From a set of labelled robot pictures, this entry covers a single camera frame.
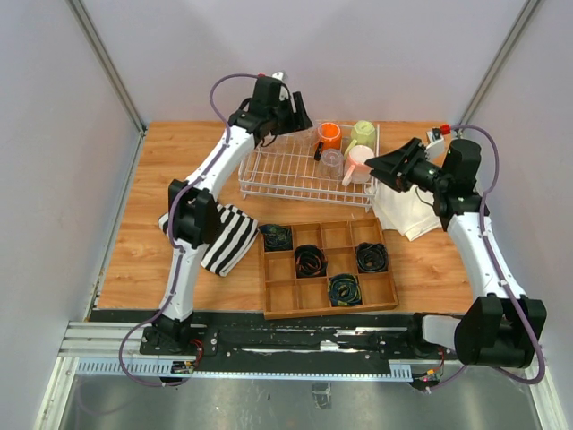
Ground rolled belt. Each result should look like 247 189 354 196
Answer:
260 224 293 252
355 242 389 273
328 273 363 306
294 245 328 278

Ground rolled belt top left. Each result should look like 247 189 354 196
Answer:
260 224 293 252

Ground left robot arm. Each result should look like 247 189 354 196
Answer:
152 72 312 355

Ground rolled belt bottom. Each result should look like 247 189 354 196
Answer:
328 273 363 306

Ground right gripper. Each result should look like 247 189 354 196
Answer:
365 138 449 194

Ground white wire dish rack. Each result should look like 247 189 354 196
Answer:
238 121 376 211

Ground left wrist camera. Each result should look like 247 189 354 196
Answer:
271 71 290 101

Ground aluminium rail frame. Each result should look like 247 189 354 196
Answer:
33 320 560 430

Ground yellow-green mug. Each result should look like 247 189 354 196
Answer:
344 120 377 158

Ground rolled belt middle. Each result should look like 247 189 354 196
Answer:
294 245 328 278

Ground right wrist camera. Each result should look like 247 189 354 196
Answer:
425 125 451 161

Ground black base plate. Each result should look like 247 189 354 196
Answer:
140 311 456 376

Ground rolled belt right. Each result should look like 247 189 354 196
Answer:
355 242 389 273

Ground wooden compartment tray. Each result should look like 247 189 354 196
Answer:
261 219 398 319

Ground black white striped cloth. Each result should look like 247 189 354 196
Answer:
158 203 261 278

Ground pink white mug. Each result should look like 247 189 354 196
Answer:
342 145 374 186

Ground clear plastic cup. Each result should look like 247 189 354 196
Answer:
318 149 344 180
295 127 318 151

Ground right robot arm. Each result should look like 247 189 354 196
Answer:
366 138 547 368

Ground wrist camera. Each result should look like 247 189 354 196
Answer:
425 125 451 161
271 71 290 101

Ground cream folded cloth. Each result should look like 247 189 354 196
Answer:
372 183 441 242

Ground orange enamel mug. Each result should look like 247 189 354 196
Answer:
313 122 342 161

